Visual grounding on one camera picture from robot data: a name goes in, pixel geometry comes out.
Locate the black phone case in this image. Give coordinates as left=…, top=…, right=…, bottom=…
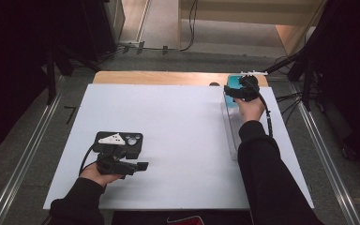
left=92, top=131, right=144, bottom=159

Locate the person's right hand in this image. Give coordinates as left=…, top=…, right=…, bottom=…
left=234, top=96, right=266, bottom=124

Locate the left hand-held gripper black cable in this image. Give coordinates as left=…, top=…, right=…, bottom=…
left=79, top=143, right=98, bottom=176

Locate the right hand-held gripper black cable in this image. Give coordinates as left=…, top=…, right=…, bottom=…
left=243, top=78, right=274, bottom=138

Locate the person's left hand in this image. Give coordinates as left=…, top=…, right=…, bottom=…
left=79, top=162, right=123, bottom=188

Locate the bundle of black floor cables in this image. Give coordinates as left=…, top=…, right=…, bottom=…
left=275, top=92, right=304, bottom=125

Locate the black curtain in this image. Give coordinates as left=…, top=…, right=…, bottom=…
left=308, top=0, right=360, bottom=170
left=0, top=0, right=57, bottom=158

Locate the dark cabinet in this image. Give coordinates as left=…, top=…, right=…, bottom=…
left=81, top=0, right=126, bottom=62

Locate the clear plastic rack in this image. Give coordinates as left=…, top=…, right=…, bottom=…
left=220, top=89, right=243, bottom=161

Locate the black metal stand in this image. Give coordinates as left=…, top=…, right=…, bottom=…
left=43, top=43, right=101, bottom=106
left=261, top=0, right=326, bottom=112

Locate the black hanging cable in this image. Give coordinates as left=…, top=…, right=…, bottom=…
left=115, top=0, right=200, bottom=54

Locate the light wooden furniture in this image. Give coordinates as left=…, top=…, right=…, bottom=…
left=177, top=0, right=326, bottom=57

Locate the aluminium floor rail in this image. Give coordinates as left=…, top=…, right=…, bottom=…
left=289, top=79, right=360, bottom=225
left=0, top=76, right=65, bottom=225

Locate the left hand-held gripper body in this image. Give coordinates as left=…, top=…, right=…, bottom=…
left=96, top=132, right=139, bottom=177

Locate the white board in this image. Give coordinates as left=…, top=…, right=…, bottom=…
left=42, top=83, right=315, bottom=210

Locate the wooden table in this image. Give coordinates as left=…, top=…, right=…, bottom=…
left=92, top=70, right=269, bottom=87

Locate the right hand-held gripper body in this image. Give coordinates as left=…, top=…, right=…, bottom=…
left=237, top=70, right=269, bottom=102

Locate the hand-held gripper black cable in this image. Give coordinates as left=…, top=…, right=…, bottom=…
left=79, top=143, right=98, bottom=176
left=243, top=78, right=274, bottom=138

